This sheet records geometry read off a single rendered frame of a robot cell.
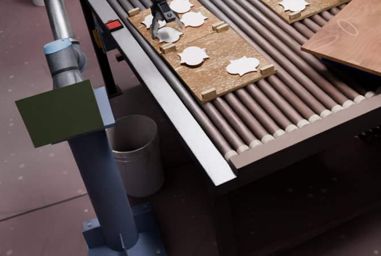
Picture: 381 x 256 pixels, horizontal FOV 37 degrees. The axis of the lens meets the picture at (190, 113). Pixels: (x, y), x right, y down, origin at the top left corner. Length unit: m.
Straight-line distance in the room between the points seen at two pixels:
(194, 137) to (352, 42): 0.72
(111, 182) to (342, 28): 1.21
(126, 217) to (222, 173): 0.97
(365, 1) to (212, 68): 0.72
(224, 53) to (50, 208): 1.43
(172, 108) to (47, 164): 1.50
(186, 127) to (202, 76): 0.29
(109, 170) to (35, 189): 0.97
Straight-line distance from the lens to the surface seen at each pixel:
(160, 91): 2.38
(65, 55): 2.38
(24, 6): 5.45
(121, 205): 2.78
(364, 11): 2.53
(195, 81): 2.36
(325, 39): 2.35
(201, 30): 2.68
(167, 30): 2.71
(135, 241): 3.00
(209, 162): 2.03
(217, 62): 2.45
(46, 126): 2.30
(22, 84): 4.38
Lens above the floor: 2.34
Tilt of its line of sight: 40 degrees down
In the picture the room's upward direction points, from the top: 11 degrees counter-clockwise
